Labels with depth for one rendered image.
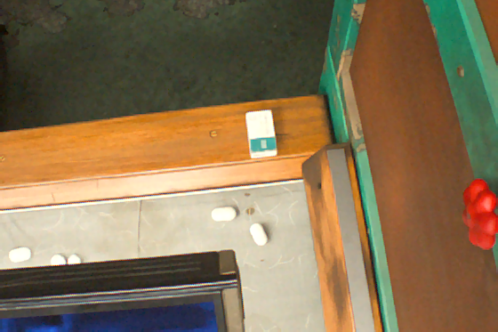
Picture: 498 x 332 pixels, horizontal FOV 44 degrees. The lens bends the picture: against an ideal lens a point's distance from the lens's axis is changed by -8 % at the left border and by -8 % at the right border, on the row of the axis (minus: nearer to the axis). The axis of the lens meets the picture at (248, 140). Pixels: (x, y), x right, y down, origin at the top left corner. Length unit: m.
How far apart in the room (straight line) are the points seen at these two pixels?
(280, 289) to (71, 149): 0.35
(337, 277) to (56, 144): 0.44
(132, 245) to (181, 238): 0.07
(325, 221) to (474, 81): 0.42
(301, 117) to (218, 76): 0.93
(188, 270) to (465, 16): 0.28
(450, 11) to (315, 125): 0.51
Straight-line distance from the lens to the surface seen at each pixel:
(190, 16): 1.96
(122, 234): 0.92
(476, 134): 0.43
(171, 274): 0.52
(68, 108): 1.87
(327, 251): 0.81
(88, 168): 0.93
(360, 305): 0.77
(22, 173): 0.96
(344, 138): 0.87
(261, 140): 0.90
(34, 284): 0.55
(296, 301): 0.88
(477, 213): 0.40
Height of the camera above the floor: 1.61
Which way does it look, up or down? 66 degrees down
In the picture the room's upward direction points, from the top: straight up
